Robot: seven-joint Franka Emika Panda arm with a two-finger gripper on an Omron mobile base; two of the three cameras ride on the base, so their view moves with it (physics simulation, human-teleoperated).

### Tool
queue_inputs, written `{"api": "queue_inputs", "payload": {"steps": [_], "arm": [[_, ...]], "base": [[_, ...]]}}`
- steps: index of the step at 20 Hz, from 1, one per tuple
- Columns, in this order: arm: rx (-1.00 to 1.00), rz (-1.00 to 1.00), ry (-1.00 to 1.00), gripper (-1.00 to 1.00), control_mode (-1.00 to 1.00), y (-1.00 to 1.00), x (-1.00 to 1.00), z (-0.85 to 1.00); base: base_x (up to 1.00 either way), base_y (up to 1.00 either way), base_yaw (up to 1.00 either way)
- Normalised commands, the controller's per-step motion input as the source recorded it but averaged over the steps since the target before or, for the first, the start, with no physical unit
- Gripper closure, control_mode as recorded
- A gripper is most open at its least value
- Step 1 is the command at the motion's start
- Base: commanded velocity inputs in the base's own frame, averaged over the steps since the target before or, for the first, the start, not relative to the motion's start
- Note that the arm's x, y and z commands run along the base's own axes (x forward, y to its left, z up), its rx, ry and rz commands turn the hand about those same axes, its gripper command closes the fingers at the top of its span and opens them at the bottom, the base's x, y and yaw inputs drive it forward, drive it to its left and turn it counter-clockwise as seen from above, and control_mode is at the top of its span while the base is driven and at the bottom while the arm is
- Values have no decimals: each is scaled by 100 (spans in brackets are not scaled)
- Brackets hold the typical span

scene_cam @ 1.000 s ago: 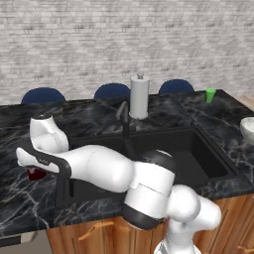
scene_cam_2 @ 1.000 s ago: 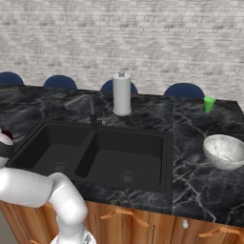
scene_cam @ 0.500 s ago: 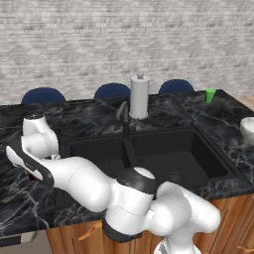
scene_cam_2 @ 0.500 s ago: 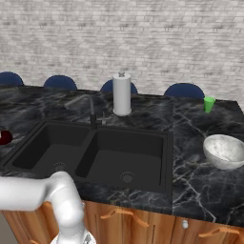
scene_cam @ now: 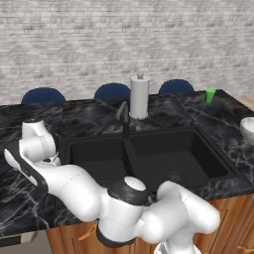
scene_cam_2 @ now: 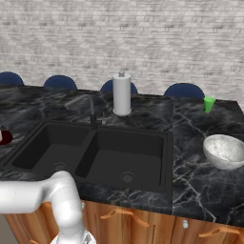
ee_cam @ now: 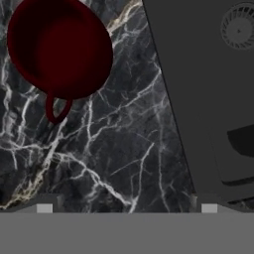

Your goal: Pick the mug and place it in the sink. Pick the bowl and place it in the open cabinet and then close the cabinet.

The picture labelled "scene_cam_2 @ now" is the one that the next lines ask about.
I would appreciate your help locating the white round knob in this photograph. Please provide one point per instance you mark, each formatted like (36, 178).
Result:
(185, 224)

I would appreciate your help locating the white paper towel roll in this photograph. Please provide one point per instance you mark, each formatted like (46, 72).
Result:
(121, 93)

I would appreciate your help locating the dark metal tap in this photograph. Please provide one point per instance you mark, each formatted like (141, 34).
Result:
(92, 109)

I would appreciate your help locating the white marble bowl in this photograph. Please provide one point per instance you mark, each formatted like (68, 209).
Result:
(224, 152)

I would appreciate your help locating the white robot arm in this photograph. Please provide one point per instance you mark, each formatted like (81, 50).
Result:
(63, 203)

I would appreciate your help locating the wooden cabinet door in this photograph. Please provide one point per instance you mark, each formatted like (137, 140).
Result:
(206, 232)
(28, 227)
(127, 227)

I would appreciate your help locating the blue chair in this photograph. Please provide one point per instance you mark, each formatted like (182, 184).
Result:
(108, 87)
(185, 91)
(60, 82)
(9, 78)

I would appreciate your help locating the green cup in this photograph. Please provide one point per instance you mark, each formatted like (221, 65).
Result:
(208, 104)

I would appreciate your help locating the dark red mug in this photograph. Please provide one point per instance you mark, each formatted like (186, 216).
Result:
(4, 137)

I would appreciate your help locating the black double sink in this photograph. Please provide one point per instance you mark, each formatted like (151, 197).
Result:
(95, 152)

